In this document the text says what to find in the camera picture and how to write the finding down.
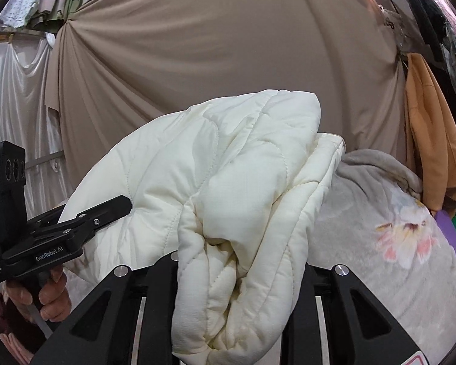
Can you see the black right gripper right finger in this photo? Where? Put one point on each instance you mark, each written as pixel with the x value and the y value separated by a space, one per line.
pixel 359 329

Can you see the orange brown hanging garment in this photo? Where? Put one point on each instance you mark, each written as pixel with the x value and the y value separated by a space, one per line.
pixel 431 136

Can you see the beige draped fabric sheet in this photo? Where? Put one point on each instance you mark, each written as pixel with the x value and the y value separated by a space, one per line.
pixel 118 64

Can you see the grey fleece floral blanket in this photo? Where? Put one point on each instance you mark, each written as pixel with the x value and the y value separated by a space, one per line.
pixel 373 221

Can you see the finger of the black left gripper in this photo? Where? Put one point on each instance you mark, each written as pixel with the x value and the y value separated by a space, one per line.
pixel 83 226

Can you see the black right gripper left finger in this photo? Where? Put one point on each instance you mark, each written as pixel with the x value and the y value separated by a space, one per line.
pixel 126 319

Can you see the hanging grey green clothes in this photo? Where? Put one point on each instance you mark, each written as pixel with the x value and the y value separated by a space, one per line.
pixel 40 15

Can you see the cream quilted jacket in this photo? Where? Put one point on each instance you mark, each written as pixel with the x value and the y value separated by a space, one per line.
pixel 233 186

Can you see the white satin curtain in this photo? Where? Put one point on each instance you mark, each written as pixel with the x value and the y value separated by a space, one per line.
pixel 26 121

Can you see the person's left hand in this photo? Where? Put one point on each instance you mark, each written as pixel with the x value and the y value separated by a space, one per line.
pixel 53 296

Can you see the purple cloth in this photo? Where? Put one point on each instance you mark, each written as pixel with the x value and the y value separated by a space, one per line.
pixel 447 227

